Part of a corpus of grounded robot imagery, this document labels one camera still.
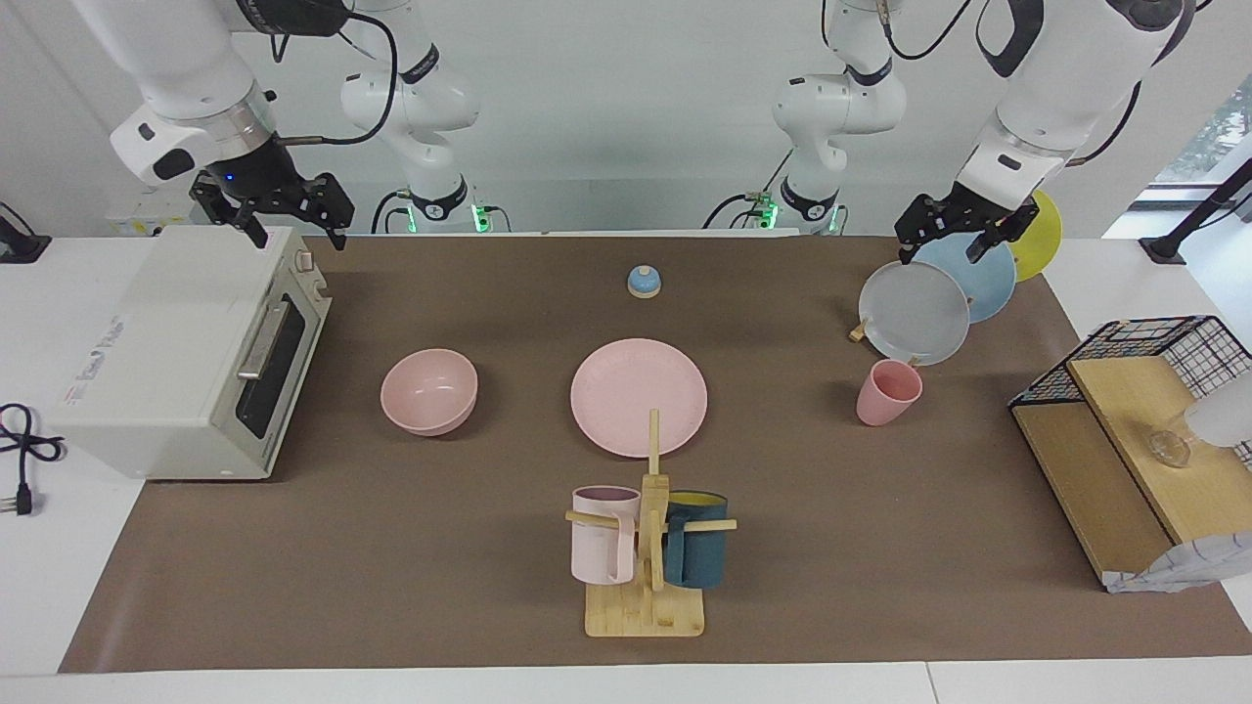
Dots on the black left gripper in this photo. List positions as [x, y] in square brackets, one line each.
[963, 210]

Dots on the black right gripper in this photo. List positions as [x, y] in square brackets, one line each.
[269, 181]

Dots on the pink cup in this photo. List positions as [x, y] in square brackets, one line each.
[885, 396]

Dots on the pink bowl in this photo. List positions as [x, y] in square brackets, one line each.
[428, 391]

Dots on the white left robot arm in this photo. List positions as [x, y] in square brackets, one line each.
[1066, 78]

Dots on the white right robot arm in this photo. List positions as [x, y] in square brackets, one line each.
[186, 68]

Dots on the light blue plate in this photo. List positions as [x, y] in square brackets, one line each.
[990, 284]

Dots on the grey plate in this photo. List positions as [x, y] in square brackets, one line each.
[912, 315]

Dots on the yellow plate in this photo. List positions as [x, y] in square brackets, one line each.
[1042, 244]

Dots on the wooden plate rack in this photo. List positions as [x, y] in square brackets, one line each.
[858, 332]

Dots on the beige toaster oven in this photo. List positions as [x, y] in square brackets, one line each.
[166, 342]

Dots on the blue lid with wooden knob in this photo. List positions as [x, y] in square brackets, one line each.
[645, 284]

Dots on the clear glass cup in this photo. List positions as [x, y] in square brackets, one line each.
[1170, 450]

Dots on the frosted white cup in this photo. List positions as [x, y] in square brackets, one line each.
[1223, 411]

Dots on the brown table mat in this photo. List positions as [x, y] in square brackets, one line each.
[440, 548]

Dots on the pink plate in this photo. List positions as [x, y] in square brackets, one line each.
[626, 391]

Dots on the dark teal mug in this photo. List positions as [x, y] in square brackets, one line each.
[696, 552]

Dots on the white patterned cloth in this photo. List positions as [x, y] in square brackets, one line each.
[1184, 567]

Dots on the pink mug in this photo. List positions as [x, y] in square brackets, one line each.
[602, 548]

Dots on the wooden mug tree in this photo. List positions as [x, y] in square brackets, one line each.
[646, 611]

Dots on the black camera stand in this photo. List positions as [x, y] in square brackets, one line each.
[1198, 215]

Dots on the black clamp mount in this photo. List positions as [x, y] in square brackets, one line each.
[18, 244]

